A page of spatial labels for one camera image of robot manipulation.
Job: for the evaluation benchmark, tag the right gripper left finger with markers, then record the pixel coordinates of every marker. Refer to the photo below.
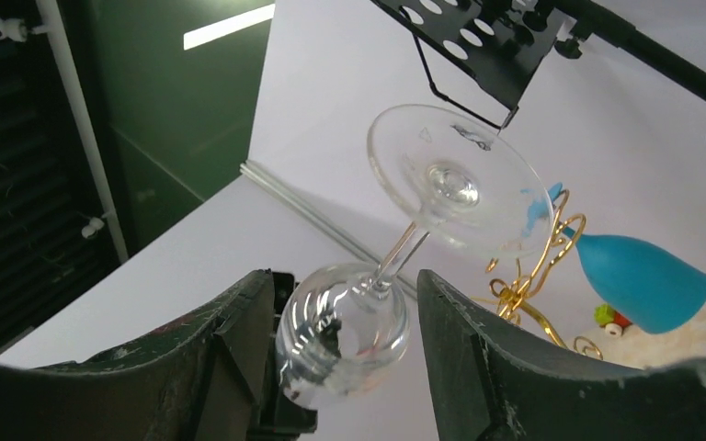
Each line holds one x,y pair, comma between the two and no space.
198,377

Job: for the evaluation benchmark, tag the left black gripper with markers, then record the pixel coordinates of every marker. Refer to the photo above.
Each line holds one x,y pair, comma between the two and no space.
276,417

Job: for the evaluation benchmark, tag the small toy car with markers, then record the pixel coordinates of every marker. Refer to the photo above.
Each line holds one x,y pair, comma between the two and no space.
612,322

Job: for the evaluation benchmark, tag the clear wine glass back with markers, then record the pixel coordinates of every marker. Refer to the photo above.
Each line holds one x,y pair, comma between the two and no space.
345,326

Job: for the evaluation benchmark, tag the black music stand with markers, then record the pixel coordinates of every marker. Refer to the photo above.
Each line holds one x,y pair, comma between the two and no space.
500,44

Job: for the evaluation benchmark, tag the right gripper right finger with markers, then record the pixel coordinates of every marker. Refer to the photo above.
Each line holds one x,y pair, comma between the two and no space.
491,380

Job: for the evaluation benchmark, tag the blue wine glass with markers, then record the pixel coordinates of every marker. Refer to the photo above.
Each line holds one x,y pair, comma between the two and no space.
650,287

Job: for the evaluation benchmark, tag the gold wine glass rack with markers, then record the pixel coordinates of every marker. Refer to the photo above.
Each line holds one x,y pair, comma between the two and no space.
511,299

